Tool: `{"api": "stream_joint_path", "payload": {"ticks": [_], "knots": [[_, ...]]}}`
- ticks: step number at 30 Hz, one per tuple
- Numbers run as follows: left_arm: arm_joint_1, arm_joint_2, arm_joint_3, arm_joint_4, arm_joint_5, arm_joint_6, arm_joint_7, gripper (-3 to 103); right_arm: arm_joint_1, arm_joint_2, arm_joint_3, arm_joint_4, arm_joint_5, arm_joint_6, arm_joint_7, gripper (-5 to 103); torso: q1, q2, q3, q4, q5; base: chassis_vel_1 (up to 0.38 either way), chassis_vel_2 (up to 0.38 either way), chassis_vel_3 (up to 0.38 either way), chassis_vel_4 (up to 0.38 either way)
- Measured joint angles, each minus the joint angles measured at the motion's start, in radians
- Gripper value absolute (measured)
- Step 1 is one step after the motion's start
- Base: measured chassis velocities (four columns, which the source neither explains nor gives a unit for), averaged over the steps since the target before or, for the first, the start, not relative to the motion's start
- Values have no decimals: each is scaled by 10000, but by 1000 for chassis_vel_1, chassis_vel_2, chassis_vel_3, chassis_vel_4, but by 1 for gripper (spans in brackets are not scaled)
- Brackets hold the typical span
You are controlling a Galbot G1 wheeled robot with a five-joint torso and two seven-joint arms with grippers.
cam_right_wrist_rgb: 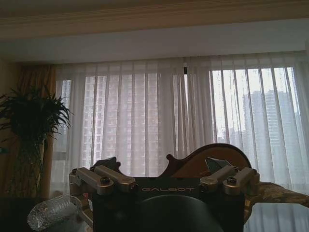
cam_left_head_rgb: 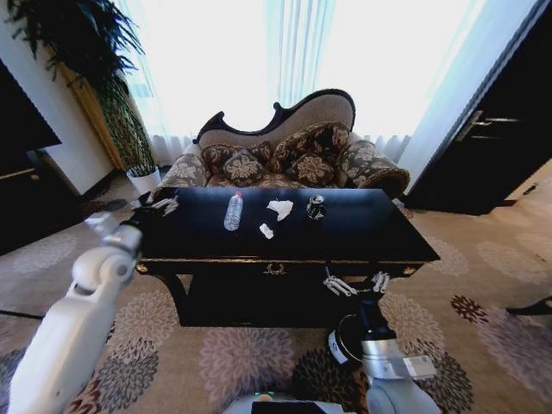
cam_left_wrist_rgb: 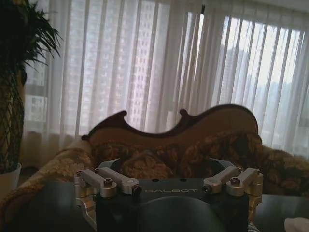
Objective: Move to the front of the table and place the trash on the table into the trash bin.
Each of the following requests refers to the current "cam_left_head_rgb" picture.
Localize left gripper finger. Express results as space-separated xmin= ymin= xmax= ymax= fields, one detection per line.
xmin=130 ymin=192 xmax=155 ymax=211
xmin=151 ymin=196 xmax=180 ymax=217

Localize clear plastic bottle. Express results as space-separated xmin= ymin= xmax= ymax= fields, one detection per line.
xmin=223 ymin=191 xmax=245 ymax=232

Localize large crumpled white paper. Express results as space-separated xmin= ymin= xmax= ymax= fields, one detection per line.
xmin=266 ymin=198 xmax=295 ymax=222

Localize crushed dark drink can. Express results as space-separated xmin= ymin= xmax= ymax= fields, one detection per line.
xmin=305 ymin=194 xmax=328 ymax=222

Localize green potted plant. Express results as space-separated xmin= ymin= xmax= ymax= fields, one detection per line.
xmin=3 ymin=0 xmax=157 ymax=174

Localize large brown floral cushion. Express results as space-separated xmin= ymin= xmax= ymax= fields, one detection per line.
xmin=270 ymin=123 xmax=351 ymax=174

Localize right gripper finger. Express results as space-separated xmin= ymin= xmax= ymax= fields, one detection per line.
xmin=370 ymin=271 xmax=392 ymax=295
xmin=323 ymin=266 xmax=360 ymax=298

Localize white plant pot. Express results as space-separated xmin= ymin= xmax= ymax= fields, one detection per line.
xmin=125 ymin=165 xmax=162 ymax=196

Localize golden drape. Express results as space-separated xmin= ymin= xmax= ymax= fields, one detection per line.
xmin=54 ymin=51 xmax=127 ymax=172

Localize small floral square cushion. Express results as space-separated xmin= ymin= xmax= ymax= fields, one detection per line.
xmin=223 ymin=148 xmax=266 ymax=188
xmin=285 ymin=151 xmax=338 ymax=188

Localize black cabinet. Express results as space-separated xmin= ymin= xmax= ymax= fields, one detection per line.
xmin=0 ymin=59 xmax=84 ymax=256

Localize sheer white curtain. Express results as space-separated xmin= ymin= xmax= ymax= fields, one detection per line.
xmin=112 ymin=0 xmax=538 ymax=182

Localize metal door handle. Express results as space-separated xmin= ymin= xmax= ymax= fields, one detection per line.
xmin=455 ymin=110 xmax=485 ymax=142

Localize dark door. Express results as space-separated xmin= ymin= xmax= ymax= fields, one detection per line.
xmin=404 ymin=0 xmax=552 ymax=216

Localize floral carved sofa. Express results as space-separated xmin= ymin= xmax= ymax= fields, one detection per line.
xmin=152 ymin=88 xmax=411 ymax=200

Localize dark brown patterned cushion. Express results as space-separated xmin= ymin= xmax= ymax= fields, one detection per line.
xmin=200 ymin=143 xmax=273 ymax=184

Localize dark slanted floor leg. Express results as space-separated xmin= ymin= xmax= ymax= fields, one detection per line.
xmin=505 ymin=295 xmax=552 ymax=317

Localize black wooden table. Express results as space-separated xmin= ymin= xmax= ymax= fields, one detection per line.
xmin=135 ymin=185 xmax=442 ymax=329

